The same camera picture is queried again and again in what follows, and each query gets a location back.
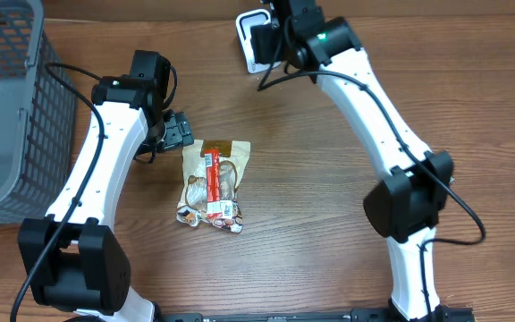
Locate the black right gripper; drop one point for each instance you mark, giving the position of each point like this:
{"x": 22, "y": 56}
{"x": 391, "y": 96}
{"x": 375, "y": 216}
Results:
{"x": 263, "y": 42}

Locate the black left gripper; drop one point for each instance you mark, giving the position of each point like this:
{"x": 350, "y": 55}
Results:
{"x": 179, "y": 131}

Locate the brown cookie snack bag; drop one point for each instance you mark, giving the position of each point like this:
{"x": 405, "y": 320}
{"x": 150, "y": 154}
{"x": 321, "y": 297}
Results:
{"x": 233, "y": 158}

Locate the red snack bar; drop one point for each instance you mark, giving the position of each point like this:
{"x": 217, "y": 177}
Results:
{"x": 216, "y": 207}

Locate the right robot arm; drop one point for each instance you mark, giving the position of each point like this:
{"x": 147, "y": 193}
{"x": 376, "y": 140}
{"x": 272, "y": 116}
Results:
{"x": 412, "y": 180}

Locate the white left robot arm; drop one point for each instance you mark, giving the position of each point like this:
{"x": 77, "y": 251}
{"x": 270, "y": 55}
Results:
{"x": 72, "y": 258}

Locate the white barcode scanner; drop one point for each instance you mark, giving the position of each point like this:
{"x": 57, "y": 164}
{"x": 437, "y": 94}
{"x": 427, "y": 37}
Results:
{"x": 259, "y": 38}

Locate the grey plastic mesh basket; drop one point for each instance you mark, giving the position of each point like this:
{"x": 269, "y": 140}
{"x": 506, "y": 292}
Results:
{"x": 37, "y": 116}

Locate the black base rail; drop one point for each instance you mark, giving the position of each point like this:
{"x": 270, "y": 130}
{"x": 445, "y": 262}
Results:
{"x": 284, "y": 317}

